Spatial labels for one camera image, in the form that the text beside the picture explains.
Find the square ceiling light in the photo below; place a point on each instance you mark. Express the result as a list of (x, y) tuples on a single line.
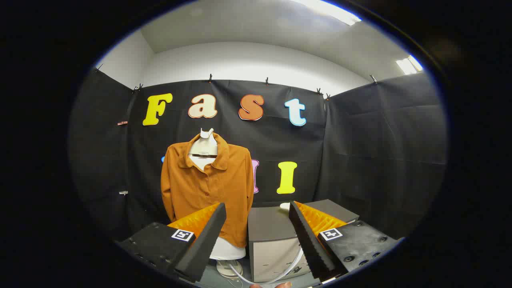
[(408, 64)]

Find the white mannequin torso stand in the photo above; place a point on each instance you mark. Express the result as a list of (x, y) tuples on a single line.
[(202, 148)]

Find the grey cabinet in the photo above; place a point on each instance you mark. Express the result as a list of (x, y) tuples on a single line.
[(268, 228)]

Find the brown button-up shirt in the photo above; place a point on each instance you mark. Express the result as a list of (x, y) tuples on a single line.
[(192, 188)]

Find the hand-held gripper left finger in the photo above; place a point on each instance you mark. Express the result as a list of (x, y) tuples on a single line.
[(204, 240)]

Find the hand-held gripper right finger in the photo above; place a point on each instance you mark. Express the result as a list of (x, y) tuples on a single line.
[(308, 240)]

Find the black backdrop cloth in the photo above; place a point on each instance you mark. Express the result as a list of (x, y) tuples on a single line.
[(360, 160)]

